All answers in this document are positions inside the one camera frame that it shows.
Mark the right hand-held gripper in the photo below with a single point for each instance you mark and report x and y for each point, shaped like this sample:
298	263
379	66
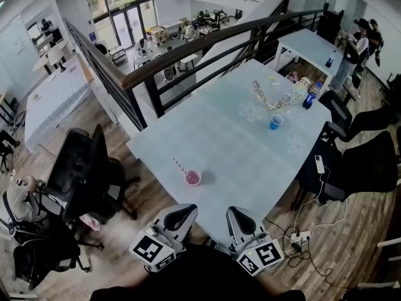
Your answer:
263	256

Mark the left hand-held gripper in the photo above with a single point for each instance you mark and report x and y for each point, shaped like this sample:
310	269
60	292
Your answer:
153	251

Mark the red plastic cup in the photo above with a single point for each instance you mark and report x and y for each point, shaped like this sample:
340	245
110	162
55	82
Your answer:
192	179

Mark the blue plastic cup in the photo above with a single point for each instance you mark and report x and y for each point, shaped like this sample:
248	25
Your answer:
276	122

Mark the white power strip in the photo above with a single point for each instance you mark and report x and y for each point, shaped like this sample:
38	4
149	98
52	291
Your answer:
300	237

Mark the person's black clothing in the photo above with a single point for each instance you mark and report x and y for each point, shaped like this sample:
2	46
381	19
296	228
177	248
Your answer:
203	277

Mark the long white table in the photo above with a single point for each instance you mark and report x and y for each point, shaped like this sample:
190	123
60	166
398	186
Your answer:
225	143

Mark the pink bag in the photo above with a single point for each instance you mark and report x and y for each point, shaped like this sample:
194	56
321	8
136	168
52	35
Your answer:
91	223

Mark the white smartphone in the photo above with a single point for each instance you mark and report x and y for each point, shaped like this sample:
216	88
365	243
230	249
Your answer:
319	164

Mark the black office chair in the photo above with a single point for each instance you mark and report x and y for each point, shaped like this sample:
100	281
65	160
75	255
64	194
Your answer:
47	252
394	96
360	121
84	168
366	168

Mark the crumpled packaging pile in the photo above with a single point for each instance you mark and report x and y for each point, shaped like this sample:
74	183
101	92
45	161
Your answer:
266	100

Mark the blue label soda bottle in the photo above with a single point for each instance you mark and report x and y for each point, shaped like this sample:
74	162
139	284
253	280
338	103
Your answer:
310	98

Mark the patterned clear bottle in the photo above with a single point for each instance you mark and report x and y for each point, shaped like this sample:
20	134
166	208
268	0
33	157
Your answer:
300	89

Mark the clear plastic wrapper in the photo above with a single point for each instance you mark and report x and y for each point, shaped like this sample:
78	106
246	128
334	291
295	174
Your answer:
273	79

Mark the snack packets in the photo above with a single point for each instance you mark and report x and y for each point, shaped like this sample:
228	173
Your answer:
294	76

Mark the white desk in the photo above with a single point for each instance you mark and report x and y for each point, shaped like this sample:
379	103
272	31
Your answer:
147	56

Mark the large white covered table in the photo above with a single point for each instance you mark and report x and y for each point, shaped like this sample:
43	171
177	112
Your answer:
56	105

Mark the dark wooden railing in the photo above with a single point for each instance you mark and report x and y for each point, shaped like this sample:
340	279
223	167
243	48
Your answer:
188	52

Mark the wooden crate shelf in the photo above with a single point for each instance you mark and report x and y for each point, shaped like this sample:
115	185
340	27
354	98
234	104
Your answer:
158	36

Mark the small blue label bottle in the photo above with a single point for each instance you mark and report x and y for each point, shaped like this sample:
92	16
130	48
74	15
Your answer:
330	61

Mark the white round table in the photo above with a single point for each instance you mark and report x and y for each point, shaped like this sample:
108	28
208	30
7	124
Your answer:
56	53

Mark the white staircase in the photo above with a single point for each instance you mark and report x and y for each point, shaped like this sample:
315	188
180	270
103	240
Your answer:
250	24

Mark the glass entrance door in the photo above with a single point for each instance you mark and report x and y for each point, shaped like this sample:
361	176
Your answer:
125	14

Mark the black cabinet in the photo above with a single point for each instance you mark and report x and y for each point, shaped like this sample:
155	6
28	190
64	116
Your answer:
329	27

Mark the white table frame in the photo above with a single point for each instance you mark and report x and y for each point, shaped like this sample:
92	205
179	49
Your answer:
388	243

